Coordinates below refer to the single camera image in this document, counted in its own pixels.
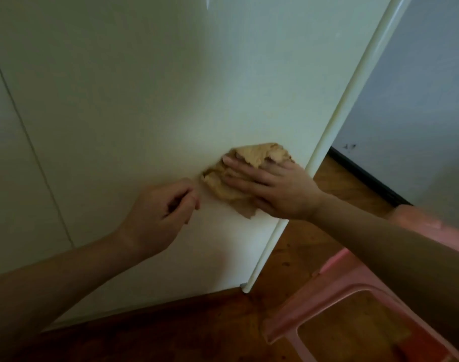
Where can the person's left hand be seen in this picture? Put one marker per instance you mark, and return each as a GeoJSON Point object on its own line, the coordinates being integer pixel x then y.
{"type": "Point", "coordinates": [150, 218]}

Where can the person's right hand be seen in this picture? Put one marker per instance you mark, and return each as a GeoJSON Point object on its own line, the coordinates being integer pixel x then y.
{"type": "Point", "coordinates": [290, 192]}

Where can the person's left fingers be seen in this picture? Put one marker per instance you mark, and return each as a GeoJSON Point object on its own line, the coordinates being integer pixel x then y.
{"type": "Point", "coordinates": [184, 190]}

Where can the person's right fingers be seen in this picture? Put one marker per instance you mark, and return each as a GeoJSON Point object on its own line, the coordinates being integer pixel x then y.
{"type": "Point", "coordinates": [248, 179]}

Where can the beige cleaning cloth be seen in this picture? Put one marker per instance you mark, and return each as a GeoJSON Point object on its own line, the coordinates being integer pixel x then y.
{"type": "Point", "coordinates": [224, 190]}

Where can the person's right forearm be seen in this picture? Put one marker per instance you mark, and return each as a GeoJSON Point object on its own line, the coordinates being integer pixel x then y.
{"type": "Point", "coordinates": [395, 252]}

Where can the person's left forearm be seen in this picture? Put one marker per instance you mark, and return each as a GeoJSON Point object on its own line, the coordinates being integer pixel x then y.
{"type": "Point", "coordinates": [52, 286]}

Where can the white cabinet door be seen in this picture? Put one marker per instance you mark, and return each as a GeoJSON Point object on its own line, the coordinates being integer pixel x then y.
{"type": "Point", "coordinates": [139, 90]}

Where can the black baseboard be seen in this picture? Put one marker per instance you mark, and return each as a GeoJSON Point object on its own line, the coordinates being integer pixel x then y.
{"type": "Point", "coordinates": [369, 177]}

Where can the pink plastic stool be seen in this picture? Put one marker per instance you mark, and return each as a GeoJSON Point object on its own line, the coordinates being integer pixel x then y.
{"type": "Point", "coordinates": [327, 294]}

